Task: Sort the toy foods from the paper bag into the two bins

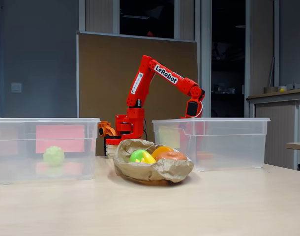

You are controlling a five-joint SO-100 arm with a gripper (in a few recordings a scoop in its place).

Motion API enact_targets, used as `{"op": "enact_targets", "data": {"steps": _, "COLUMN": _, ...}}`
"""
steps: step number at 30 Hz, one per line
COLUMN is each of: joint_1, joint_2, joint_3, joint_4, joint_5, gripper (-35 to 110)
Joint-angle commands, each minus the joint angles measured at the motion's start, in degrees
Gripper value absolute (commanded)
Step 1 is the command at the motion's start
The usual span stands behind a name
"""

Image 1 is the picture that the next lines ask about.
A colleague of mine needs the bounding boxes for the brown toy doughnut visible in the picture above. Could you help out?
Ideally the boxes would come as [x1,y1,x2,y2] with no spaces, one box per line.
[155,151,187,162]

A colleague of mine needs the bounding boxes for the orange table clamp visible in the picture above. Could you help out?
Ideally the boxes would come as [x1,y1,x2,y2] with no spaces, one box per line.
[97,120,119,138]

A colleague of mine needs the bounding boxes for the yellow toy bananas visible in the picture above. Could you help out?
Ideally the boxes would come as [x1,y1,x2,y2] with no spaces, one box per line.
[135,151,157,164]

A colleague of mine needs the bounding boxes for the crumpled brown paper bag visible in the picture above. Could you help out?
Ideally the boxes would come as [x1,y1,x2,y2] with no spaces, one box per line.
[113,138,195,184]

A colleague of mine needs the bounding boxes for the wooden base block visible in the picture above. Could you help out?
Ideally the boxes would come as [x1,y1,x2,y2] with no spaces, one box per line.
[105,144,121,158]

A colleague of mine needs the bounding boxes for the light green toy grapes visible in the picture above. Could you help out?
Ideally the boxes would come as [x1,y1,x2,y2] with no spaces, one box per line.
[43,146,65,167]

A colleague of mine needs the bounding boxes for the clear plastic bin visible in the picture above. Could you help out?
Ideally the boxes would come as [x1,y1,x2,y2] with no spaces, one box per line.
[0,117,101,185]
[151,117,271,172]

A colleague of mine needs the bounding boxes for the brown cork board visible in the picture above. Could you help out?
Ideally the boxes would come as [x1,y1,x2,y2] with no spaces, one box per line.
[76,30,199,157]

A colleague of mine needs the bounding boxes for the grey cabinet with wooden top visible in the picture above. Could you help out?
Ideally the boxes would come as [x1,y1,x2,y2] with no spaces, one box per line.
[246,88,300,170]

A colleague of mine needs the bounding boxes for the yellow sticky note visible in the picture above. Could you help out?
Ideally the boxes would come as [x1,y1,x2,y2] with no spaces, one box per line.
[158,124,181,148]

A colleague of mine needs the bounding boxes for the green toy apple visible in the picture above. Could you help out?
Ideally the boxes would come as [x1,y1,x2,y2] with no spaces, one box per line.
[129,149,147,163]

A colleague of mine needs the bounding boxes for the orange toy croissant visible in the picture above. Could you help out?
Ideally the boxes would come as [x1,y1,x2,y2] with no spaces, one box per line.
[151,146,175,160]

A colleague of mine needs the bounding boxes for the pink sticky note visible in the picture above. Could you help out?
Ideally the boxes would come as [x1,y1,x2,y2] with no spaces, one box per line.
[35,124,86,154]

